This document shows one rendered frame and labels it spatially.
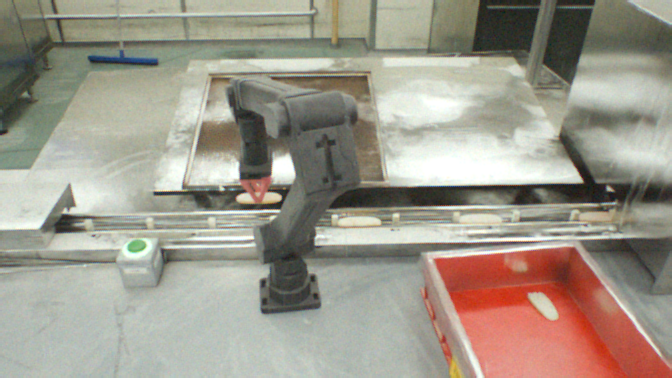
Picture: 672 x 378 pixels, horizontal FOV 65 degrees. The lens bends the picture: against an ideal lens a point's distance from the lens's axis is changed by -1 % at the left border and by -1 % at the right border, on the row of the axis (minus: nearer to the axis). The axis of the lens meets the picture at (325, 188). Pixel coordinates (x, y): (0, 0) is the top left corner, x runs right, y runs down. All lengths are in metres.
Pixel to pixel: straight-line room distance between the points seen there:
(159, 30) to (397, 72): 3.58
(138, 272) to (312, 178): 0.57
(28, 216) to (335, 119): 0.81
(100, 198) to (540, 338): 1.07
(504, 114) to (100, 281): 1.13
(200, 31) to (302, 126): 4.34
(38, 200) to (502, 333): 1.02
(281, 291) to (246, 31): 4.03
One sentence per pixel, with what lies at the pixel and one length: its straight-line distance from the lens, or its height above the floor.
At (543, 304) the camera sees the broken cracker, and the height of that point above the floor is 0.83.
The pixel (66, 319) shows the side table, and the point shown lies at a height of 0.82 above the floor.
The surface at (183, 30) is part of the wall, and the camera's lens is 5.01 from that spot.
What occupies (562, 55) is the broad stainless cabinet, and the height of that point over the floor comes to 0.64.
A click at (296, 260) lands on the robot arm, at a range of 1.00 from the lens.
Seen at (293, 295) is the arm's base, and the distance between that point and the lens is 1.04.
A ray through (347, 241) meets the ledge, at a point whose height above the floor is 0.86.
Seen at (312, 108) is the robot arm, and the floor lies 1.31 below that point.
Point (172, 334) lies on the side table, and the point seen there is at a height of 0.82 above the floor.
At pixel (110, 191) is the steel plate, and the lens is 1.49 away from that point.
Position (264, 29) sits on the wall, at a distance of 4.90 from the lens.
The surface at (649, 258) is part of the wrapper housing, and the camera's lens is 1.27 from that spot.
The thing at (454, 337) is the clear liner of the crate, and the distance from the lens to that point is 0.92.
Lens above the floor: 1.60
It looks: 34 degrees down
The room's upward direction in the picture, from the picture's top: straight up
